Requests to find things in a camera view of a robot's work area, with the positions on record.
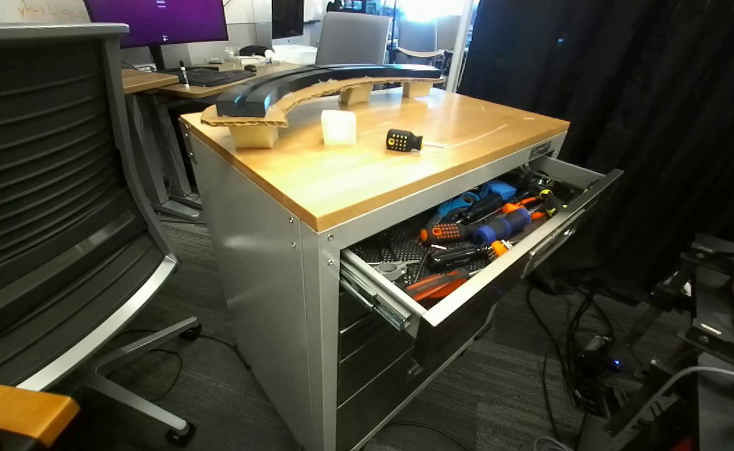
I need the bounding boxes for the wide purple-screen monitor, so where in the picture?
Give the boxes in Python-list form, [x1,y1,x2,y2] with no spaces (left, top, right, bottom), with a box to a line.
[82,0,234,74]

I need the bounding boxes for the long orange tool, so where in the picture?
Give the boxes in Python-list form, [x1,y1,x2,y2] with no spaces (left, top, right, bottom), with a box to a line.
[500,190,553,224]

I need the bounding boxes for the light grey office chair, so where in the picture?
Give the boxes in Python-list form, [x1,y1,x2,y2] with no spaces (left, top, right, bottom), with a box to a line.
[314,10,393,68]

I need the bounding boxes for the black keyboard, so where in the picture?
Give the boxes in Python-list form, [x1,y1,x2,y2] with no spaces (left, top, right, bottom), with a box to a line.
[175,65,255,90]

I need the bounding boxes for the cabinet tool drawer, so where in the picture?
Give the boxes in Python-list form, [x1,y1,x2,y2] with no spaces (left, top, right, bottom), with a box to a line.
[339,155,626,342]

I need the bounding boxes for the black equipment cart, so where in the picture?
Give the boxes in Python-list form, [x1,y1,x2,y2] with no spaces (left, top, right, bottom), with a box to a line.
[607,230,734,451]

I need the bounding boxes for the black yellow stubby screwdriver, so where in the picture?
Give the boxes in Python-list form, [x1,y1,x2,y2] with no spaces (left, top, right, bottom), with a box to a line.
[384,129,427,155]

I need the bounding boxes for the small white translucent cube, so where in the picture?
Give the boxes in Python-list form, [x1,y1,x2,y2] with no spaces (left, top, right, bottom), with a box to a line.
[318,109,362,150]

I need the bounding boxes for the dark switched-off monitor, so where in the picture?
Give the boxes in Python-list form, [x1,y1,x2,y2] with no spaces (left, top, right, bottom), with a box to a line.
[269,0,305,43]

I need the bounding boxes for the wooden monitor desk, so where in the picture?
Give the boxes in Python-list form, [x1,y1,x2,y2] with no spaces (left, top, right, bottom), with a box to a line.
[120,59,302,105]

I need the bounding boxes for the black floor cables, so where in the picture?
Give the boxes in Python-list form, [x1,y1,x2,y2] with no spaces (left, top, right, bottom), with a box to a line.
[521,282,639,423]

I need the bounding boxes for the black handle tool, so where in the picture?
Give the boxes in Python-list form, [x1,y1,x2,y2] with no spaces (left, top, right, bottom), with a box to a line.
[427,242,493,274]

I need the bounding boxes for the orange black handle screwdriver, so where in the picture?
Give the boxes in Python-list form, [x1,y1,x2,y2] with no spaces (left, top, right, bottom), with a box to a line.
[416,219,472,248]

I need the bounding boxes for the grey metal tool cabinet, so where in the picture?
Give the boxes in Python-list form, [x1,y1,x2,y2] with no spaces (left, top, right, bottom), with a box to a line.
[178,85,626,451]

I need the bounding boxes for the black curtain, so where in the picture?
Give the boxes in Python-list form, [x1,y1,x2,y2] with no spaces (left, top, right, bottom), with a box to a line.
[457,0,734,297]

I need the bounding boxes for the grey-framed mesh office chair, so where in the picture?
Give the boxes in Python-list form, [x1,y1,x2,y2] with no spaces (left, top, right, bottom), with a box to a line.
[0,24,203,450]

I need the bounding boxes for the blue hand tool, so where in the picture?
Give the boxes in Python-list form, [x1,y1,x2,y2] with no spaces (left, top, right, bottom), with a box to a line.
[437,182,521,224]

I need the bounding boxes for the wooden robot desk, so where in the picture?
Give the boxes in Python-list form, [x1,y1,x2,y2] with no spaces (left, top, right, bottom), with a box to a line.
[0,380,82,451]

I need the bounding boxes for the blue handle screwdriver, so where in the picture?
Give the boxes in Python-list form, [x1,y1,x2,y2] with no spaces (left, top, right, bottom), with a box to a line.
[472,209,538,248]

